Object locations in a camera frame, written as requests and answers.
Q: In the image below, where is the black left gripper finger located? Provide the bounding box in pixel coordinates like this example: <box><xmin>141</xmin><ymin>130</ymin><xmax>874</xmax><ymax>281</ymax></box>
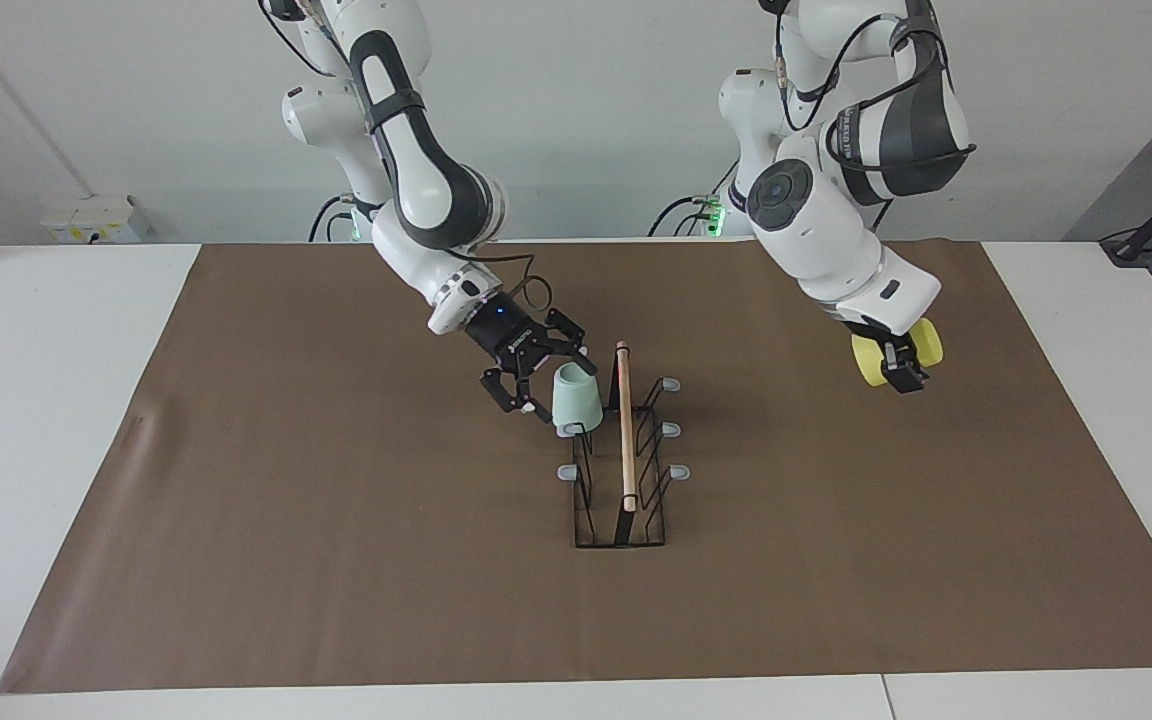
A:
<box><xmin>880</xmin><ymin>340</ymin><xmax>933</xmax><ymax>395</ymax></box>

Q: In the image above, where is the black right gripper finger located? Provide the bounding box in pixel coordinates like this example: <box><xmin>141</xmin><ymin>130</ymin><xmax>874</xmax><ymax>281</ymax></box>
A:
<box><xmin>480</xmin><ymin>364</ymin><xmax>553</xmax><ymax>422</ymax></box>
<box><xmin>540</xmin><ymin>309</ymin><xmax>598</xmax><ymax>380</ymax></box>

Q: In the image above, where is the yellow plastic cup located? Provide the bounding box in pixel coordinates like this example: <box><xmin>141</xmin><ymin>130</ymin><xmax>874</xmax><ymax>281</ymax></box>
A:
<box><xmin>850</xmin><ymin>317</ymin><xmax>945</xmax><ymax>388</ymax></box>

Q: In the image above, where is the pale green plastic cup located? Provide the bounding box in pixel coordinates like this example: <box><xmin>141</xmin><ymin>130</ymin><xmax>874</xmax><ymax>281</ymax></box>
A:
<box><xmin>549</xmin><ymin>361</ymin><xmax>605</xmax><ymax>432</ymax></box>

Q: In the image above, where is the brown paper table mat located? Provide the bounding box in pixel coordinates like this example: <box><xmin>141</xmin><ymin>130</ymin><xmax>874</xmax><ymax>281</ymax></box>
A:
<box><xmin>0</xmin><ymin>238</ymin><xmax>1152</xmax><ymax>695</ymax></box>

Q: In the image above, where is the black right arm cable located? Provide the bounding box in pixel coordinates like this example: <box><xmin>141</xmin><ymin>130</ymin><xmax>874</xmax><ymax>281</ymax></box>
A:
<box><xmin>261</xmin><ymin>0</ymin><xmax>554</xmax><ymax>313</ymax></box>

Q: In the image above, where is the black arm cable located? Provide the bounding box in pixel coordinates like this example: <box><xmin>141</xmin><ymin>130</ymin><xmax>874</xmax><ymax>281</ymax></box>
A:
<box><xmin>756</xmin><ymin>0</ymin><xmax>979</xmax><ymax>173</ymax></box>
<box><xmin>261</xmin><ymin>0</ymin><xmax>554</xmax><ymax>313</ymax></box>

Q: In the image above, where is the black wire cup rack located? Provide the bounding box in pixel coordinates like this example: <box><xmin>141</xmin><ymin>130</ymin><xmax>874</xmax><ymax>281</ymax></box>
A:
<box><xmin>556</xmin><ymin>340</ymin><xmax>692</xmax><ymax>550</ymax></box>

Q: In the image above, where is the black left base cable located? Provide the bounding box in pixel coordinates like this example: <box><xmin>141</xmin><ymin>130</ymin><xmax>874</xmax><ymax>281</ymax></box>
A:
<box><xmin>647</xmin><ymin>160</ymin><xmax>742</xmax><ymax>239</ymax></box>

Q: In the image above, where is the black base cable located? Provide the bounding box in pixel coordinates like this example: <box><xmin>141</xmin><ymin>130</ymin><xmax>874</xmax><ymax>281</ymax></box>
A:
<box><xmin>309</xmin><ymin>194</ymin><xmax>357</xmax><ymax>243</ymax></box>
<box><xmin>647</xmin><ymin>160</ymin><xmax>742</xmax><ymax>239</ymax></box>

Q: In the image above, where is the black right base cable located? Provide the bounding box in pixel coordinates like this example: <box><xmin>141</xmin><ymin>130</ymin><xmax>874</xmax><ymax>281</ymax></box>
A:
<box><xmin>309</xmin><ymin>194</ymin><xmax>357</xmax><ymax>243</ymax></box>

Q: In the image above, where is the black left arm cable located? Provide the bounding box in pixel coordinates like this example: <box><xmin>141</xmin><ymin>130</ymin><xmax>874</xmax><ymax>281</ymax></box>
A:
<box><xmin>756</xmin><ymin>0</ymin><xmax>979</xmax><ymax>173</ymax></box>

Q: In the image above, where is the white wall power box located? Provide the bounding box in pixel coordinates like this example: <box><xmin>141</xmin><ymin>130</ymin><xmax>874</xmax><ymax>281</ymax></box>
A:
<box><xmin>40</xmin><ymin>195</ymin><xmax>153</xmax><ymax>245</ymax></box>

